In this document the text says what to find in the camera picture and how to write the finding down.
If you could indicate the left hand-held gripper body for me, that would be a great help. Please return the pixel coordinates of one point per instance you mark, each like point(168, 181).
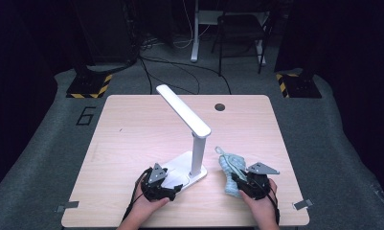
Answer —
point(156, 188)

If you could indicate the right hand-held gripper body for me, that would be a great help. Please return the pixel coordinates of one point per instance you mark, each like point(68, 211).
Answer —
point(258, 185)

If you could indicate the light blue fluffy cloth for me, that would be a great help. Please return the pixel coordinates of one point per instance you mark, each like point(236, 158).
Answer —
point(232, 163)

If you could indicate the white desk lamp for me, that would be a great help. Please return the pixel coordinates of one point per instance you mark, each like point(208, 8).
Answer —
point(197, 153)

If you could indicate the person's left hand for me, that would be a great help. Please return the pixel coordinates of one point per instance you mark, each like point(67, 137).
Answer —
point(145, 207)

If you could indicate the person's right hand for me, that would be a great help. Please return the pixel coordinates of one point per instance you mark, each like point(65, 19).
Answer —
point(259, 211)

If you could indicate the black yellow striped stand base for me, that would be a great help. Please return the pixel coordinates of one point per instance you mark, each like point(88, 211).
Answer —
point(87, 86)
point(303, 86)

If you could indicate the black chair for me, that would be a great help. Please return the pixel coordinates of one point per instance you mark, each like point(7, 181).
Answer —
point(240, 27)

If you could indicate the black curtain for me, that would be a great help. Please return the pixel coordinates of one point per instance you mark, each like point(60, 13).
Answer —
point(17, 80)
point(355, 64)

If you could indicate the dark cabinet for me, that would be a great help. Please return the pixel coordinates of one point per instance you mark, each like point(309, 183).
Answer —
point(103, 32)

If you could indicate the white desk frame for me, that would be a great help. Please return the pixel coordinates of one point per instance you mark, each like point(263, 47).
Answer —
point(195, 38)

